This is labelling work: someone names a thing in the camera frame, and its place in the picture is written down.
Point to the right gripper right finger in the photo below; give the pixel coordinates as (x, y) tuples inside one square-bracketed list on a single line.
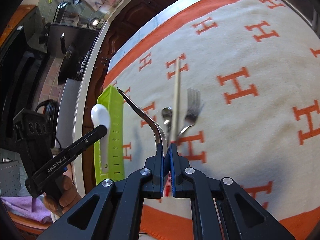
[(221, 209)]

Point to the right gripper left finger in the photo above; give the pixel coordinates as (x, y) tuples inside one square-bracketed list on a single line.
[(113, 209)]

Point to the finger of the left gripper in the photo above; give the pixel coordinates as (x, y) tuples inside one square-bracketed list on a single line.
[(75, 147)]

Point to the white ceramic spoon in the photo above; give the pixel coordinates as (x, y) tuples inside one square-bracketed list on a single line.
[(102, 122)]

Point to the large steel ladle spoon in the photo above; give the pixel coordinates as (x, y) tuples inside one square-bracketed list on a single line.
[(157, 131)]

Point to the green plastic utensil tray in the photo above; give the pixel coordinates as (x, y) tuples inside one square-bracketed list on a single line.
[(110, 165)]

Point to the person's left hand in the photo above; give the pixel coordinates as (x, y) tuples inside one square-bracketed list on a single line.
[(69, 198)]

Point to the purple cloth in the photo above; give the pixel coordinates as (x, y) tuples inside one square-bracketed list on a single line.
[(28, 207)]

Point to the curved steel splash panel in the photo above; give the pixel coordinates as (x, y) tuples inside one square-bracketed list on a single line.
[(65, 118)]

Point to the black gas stove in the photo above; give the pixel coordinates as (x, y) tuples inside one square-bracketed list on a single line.
[(73, 64)]

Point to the silver metal fork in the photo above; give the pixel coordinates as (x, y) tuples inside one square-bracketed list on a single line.
[(193, 110)]

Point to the small silver spoon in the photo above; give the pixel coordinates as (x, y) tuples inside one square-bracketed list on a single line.
[(167, 119)]

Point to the orange beige H-pattern cloth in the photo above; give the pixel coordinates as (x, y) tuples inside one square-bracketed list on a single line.
[(256, 65)]

